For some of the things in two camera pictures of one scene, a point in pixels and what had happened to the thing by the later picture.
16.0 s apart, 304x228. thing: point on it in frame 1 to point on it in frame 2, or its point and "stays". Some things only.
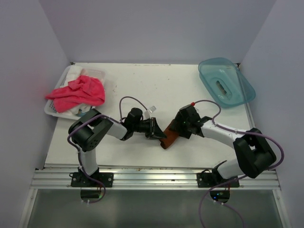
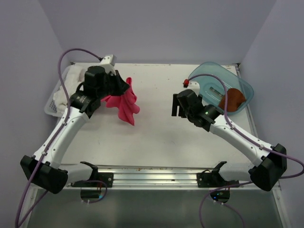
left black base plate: (78, 179) stays
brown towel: (171, 134) to (234, 98)
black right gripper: (185, 134) to (175, 104)
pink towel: (85, 90) to (125, 103)
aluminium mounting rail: (60, 178) stays
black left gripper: (154, 131) to (122, 86)
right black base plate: (209, 180) stays
